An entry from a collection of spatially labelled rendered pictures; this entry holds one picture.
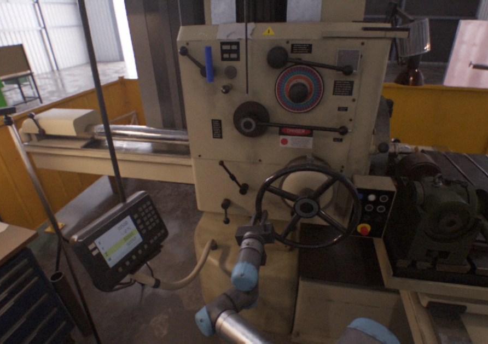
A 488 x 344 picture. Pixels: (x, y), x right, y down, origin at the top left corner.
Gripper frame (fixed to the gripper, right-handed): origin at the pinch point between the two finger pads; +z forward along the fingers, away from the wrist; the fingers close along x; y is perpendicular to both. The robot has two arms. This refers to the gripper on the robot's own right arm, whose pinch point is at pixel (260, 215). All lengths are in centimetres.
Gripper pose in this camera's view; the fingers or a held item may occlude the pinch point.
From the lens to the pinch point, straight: 105.3
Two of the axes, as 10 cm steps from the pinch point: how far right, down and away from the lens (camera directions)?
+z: 2.1, -4.8, 8.5
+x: -9.3, 1.6, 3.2
